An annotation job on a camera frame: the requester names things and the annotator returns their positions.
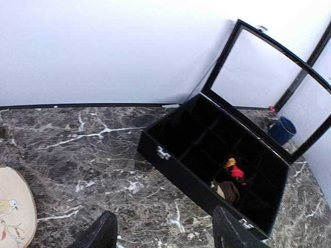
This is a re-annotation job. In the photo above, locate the red orange argyle sock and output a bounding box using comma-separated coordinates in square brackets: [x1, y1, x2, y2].
[222, 158, 253, 187]

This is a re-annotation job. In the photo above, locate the tan brown argyle sock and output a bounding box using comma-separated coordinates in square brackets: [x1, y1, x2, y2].
[210, 181, 240, 205]

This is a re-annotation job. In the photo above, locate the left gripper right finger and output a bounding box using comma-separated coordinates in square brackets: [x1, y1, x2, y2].
[212, 206, 268, 248]

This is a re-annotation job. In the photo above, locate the right black frame post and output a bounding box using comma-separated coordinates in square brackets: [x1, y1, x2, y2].
[274, 22, 331, 113]

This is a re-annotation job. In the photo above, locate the black display case box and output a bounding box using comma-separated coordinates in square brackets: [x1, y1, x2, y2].
[138, 20, 330, 240]

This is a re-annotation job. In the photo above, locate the blue mug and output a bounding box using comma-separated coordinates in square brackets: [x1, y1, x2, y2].
[268, 116, 297, 146]

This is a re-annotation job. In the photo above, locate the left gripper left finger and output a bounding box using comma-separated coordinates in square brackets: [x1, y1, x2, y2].
[68, 211, 118, 248]

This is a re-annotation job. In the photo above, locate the beige round plate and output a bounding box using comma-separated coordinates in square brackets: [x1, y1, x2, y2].
[1, 166, 37, 248]

